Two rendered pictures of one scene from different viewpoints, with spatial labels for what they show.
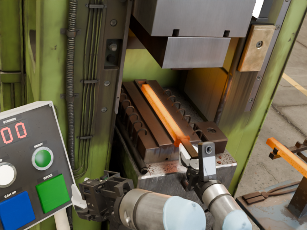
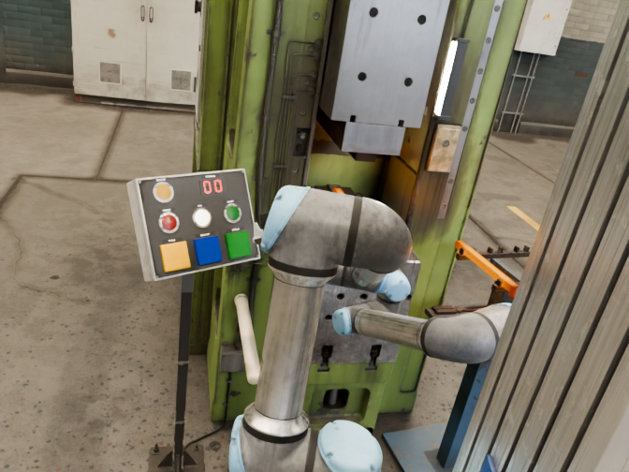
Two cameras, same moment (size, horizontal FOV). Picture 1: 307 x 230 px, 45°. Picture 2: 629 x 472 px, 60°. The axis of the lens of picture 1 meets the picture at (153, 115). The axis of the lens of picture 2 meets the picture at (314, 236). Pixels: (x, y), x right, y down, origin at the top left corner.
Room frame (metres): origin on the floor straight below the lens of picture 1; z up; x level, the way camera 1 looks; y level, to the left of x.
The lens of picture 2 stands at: (-0.73, -0.28, 1.76)
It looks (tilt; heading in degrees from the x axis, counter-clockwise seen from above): 25 degrees down; 11
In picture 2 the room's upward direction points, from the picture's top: 9 degrees clockwise
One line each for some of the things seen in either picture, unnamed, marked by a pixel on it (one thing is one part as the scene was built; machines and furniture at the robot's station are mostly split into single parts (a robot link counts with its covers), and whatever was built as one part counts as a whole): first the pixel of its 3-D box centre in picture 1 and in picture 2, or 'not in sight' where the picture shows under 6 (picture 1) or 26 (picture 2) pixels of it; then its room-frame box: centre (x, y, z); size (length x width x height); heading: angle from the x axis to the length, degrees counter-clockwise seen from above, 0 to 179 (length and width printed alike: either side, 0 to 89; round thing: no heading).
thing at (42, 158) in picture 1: (42, 158); (232, 213); (0.68, 0.25, 1.09); 0.05 x 0.03 x 0.04; 117
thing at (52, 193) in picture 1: (52, 193); (238, 244); (0.65, 0.21, 1.01); 0.07 x 0.05 x 0.07; 142
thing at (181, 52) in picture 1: (168, 25); (355, 121); (1.17, 0.01, 1.32); 0.42 x 0.20 x 0.10; 27
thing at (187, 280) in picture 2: not in sight; (182, 354); (0.66, 0.37, 0.54); 0.04 x 0.04 x 1.08; 27
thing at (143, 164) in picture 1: (125, 134); not in sight; (1.06, 0.08, 0.93); 0.40 x 0.03 x 0.03; 27
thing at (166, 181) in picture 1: (151, 165); (340, 274); (1.20, -0.03, 0.69); 0.56 x 0.38 x 0.45; 27
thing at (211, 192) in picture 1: (217, 196); not in sight; (0.78, -0.22, 0.99); 0.08 x 0.05 x 0.08; 117
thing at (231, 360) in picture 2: not in sight; (232, 358); (0.92, 0.29, 0.36); 0.09 x 0.07 x 0.12; 117
